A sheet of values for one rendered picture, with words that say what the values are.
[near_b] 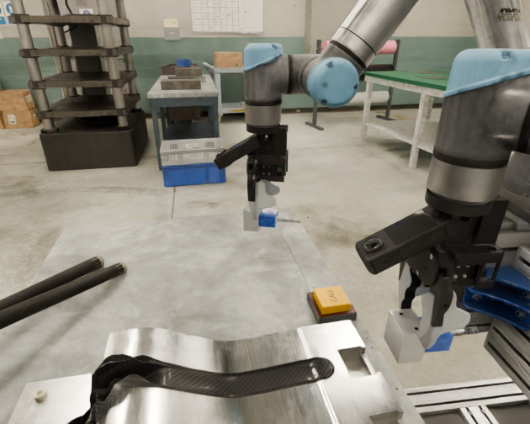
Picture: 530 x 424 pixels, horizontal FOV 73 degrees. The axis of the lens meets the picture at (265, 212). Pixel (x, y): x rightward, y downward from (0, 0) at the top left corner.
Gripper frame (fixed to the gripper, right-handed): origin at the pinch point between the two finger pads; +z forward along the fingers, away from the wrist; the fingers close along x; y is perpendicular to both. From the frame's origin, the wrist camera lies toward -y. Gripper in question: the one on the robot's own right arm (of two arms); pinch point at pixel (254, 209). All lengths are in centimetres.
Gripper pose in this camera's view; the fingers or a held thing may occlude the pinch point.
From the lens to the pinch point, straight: 85.0
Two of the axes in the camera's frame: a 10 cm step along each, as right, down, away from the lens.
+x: 1.7, -4.3, 8.8
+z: 0.0, 9.0, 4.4
